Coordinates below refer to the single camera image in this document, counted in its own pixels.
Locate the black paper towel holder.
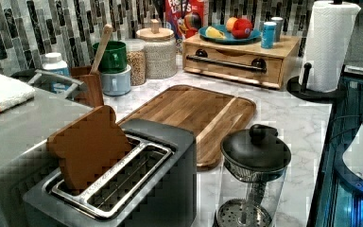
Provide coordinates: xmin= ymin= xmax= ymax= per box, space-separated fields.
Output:
xmin=286 ymin=62 xmax=347 ymax=104

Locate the red apple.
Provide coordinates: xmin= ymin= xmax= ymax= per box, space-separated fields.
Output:
xmin=232 ymin=18 xmax=253 ymax=39

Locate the stainless toaster oven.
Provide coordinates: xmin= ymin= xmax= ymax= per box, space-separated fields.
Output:
xmin=0 ymin=70 xmax=90 ymax=227

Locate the glass jar of grains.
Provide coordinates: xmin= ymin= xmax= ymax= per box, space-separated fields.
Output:
xmin=126 ymin=39 xmax=146 ymax=86

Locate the red cereal box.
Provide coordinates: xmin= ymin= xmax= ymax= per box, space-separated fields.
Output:
xmin=164 ymin=0 xmax=209 ymax=41

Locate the black drawer handle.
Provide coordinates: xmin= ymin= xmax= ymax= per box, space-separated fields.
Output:
xmin=186 ymin=49 xmax=267 ymax=73

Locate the glass french press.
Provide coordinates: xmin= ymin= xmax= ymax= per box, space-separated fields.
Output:
xmin=213 ymin=124 xmax=291 ymax=227

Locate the ceramic jar wooden lid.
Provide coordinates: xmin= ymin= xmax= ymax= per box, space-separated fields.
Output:
xmin=136 ymin=19 xmax=177 ymax=79

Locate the green mug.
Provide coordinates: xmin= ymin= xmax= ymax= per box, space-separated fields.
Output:
xmin=93 ymin=41 xmax=128 ymax=74

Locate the wooden cutting board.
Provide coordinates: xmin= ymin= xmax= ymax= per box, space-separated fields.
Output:
xmin=118 ymin=85 xmax=256 ymax=170

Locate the orange fruit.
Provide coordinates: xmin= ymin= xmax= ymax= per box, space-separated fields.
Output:
xmin=225 ymin=17 xmax=237 ymax=32

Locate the brown toast slice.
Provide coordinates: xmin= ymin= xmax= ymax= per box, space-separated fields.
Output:
xmin=46 ymin=105 xmax=131 ymax=193

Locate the white paper towel roll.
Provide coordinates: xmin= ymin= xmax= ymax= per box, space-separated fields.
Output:
xmin=299 ymin=0 xmax=361 ymax=93

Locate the wooden drawer box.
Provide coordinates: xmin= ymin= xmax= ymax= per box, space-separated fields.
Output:
xmin=182 ymin=34 xmax=301 ymax=90

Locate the wooden utensil holder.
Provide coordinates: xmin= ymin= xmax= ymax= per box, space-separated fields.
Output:
xmin=70 ymin=65 xmax=104 ymax=107

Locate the blue shaker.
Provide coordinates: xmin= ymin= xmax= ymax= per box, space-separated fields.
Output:
xmin=261 ymin=22 xmax=277 ymax=49

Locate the black two-slot toaster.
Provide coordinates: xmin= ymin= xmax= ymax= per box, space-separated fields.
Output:
xmin=23 ymin=119 xmax=197 ymax=227

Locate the teal plate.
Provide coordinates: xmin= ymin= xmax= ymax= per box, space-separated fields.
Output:
xmin=199 ymin=25 xmax=261 ymax=44

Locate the yellow banana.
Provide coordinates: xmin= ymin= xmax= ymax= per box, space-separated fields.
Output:
xmin=205 ymin=26 xmax=226 ymax=39

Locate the grey shaker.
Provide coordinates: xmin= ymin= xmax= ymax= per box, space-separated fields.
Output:
xmin=271 ymin=17 xmax=284 ymax=43

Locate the wooden spoon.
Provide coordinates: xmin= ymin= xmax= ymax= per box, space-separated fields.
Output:
xmin=90 ymin=24 xmax=112 ymax=75

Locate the white blue bottle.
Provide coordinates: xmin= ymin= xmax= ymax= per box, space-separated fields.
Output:
xmin=43 ymin=52 xmax=70 ymax=94

